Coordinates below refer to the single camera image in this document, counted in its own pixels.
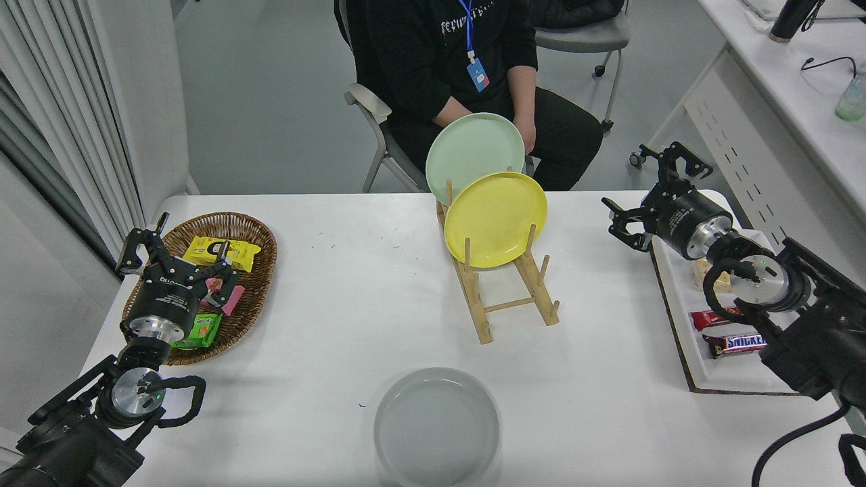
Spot person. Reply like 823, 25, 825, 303
333, 0, 604, 192

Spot grey chair with white armrest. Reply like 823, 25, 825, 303
333, 0, 434, 194

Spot thin black cable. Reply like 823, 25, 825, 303
801, 56, 859, 78

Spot black jacket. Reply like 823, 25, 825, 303
531, 0, 624, 30

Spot white perforated desk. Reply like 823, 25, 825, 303
629, 0, 866, 285

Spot grey plate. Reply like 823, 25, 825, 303
373, 367, 501, 487

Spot brown Snickers bar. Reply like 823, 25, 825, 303
702, 333, 769, 359

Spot brown wicker basket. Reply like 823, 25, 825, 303
120, 212, 278, 367

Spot black flask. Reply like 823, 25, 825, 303
769, 0, 821, 44

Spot red snack bar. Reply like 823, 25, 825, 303
689, 308, 745, 332

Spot green snack packet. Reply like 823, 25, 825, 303
169, 312, 223, 350

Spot pale cracker snack packet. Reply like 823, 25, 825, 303
691, 257, 735, 293

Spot person's left hand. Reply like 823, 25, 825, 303
512, 112, 538, 154

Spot yellow snack packet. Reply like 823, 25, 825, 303
183, 236, 262, 273

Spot grey wheeled chair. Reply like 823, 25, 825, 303
534, 10, 631, 133

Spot wooden plate rack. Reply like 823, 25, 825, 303
436, 166, 561, 346

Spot clear green bottle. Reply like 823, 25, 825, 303
834, 73, 866, 123

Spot pale green plate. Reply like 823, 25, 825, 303
426, 112, 526, 206

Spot pink snack packet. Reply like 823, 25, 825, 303
220, 284, 246, 317

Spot white rectangular tray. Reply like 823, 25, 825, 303
647, 230, 799, 395

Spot red white snack packet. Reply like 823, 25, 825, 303
200, 276, 229, 310

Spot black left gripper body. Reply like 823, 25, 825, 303
126, 264, 204, 324

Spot yellow plate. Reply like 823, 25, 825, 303
444, 172, 549, 269

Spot white vertical blinds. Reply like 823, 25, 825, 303
0, 0, 146, 275

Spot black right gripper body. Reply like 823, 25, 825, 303
643, 187, 734, 260

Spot blue lanyard badge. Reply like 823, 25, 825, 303
459, 0, 491, 94

